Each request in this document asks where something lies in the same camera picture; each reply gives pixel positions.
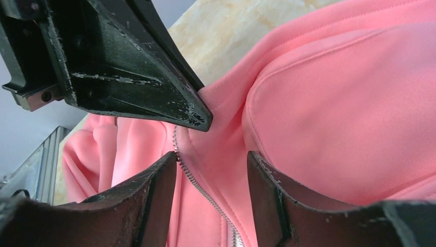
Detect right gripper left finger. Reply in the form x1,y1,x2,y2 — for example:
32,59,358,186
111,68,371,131
1,152,177,246

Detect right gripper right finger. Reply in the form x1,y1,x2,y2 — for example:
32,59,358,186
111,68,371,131
247,151,435,246

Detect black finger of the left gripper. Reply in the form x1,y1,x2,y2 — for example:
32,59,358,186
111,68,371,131
1,0,213,132

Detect pink zip-up jacket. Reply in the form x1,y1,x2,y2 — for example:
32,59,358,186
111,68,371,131
63,1,435,246

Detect aluminium front rail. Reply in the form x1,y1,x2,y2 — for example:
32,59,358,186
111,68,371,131
1,126,70,205

